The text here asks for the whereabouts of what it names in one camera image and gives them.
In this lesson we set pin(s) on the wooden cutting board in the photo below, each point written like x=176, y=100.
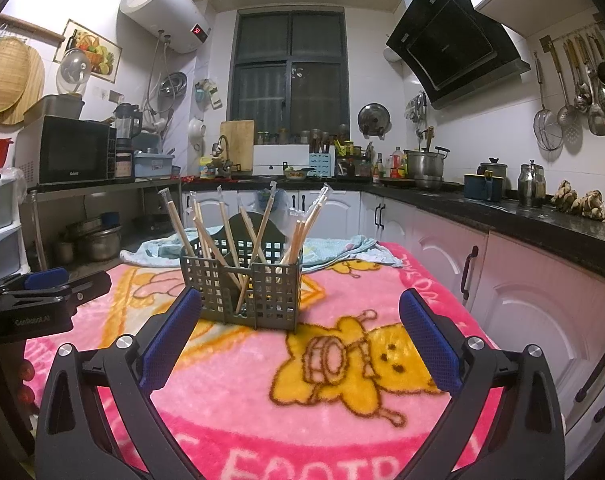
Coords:
x=237, y=145

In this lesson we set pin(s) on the hanging glass lid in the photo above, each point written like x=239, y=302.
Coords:
x=74, y=72

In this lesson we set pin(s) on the black blender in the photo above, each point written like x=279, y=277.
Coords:
x=127, y=135

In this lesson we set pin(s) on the hanging white bowl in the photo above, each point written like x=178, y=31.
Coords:
x=196, y=135

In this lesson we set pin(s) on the steel pot with lid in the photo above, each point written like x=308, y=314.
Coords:
x=100, y=245

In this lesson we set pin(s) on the fruit wall poster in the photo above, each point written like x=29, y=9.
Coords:
x=100, y=52

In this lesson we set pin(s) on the pile of ginger roots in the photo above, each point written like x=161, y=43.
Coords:
x=584, y=205

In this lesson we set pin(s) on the grey plastic cutlery basket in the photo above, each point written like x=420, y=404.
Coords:
x=277, y=310

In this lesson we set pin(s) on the bowl of food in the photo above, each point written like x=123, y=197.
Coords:
x=297, y=174

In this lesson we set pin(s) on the grey plastic tray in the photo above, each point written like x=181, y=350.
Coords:
x=55, y=109

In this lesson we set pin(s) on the pink printed blanket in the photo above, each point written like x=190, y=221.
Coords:
x=242, y=385

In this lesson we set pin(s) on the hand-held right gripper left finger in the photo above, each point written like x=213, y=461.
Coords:
x=170, y=340

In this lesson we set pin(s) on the large steel pot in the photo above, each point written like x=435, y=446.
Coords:
x=425, y=162

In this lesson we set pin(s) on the yellow jar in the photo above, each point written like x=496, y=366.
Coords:
x=208, y=167

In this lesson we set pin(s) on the blue plastic bag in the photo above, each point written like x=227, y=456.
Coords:
x=282, y=200

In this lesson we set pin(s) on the black microwave oven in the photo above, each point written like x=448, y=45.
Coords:
x=67, y=152

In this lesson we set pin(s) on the light blue towel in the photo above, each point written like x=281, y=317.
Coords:
x=152, y=252

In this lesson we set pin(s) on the dark framed window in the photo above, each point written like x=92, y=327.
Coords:
x=290, y=75

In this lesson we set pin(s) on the blue knife block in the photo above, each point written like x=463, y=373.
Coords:
x=322, y=165

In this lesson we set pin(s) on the blue pot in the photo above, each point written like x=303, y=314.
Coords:
x=480, y=189

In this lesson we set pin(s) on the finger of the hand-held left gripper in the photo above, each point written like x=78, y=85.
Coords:
x=45, y=278
x=90, y=287

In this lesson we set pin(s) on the hanging small kitchen tools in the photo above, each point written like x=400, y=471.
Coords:
x=208, y=94

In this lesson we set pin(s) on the white water heater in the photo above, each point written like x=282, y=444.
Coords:
x=162, y=10

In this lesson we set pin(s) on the steel faucet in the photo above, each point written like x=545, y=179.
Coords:
x=222, y=147

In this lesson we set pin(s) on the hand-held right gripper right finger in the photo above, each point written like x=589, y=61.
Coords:
x=430, y=340

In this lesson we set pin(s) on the black range hood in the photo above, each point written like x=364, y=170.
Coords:
x=447, y=45

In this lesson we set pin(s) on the person's left hand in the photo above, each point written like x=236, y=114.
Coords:
x=27, y=371

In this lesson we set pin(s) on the metal shelf rack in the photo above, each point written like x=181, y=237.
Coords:
x=97, y=186

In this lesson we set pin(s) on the black kitchen countertop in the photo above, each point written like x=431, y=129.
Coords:
x=507, y=215

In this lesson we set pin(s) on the black wok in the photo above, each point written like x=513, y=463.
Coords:
x=152, y=222

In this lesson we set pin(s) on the round wooden board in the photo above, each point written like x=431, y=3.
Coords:
x=36, y=90

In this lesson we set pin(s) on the row of glass jars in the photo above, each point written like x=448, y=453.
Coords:
x=302, y=136

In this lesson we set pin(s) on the hanging steel basin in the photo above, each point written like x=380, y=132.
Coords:
x=174, y=84

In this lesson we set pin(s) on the dark sauce bottle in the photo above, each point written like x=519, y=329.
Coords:
x=379, y=170

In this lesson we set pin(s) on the hanging steel pan lid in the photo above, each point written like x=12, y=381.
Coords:
x=375, y=120

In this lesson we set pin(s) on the red label bottle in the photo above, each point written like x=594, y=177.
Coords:
x=397, y=165

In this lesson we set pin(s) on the blue storage box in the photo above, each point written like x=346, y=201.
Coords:
x=153, y=166

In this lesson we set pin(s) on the small steel bowl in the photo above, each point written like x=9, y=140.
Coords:
x=429, y=182

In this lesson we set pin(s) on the bunch of wooden chopsticks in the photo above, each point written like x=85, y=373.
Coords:
x=297, y=240

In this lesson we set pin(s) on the hanging steel spoons bunch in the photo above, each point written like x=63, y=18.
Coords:
x=417, y=107

